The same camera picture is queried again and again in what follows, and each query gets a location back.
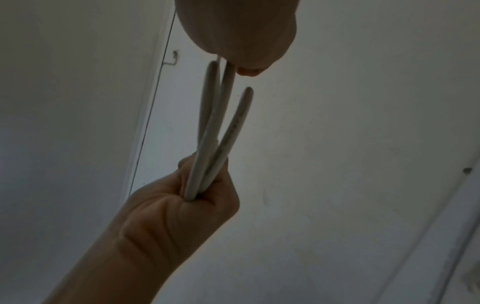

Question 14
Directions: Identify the person's left forearm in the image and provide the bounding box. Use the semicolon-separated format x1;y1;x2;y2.
42;225;189;304

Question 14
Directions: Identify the thin black wall wire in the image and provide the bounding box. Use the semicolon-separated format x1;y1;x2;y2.
129;6;177;197

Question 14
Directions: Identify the white cable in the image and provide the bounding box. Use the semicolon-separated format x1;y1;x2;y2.
183;55;255;201

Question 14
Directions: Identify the person's right hand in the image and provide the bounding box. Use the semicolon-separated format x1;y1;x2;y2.
174;0;300;78

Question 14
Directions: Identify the small metal wall hook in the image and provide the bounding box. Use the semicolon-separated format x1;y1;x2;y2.
162;50;180;67

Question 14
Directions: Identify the person's left hand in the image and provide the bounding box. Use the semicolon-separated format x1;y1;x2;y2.
112;151;241;265

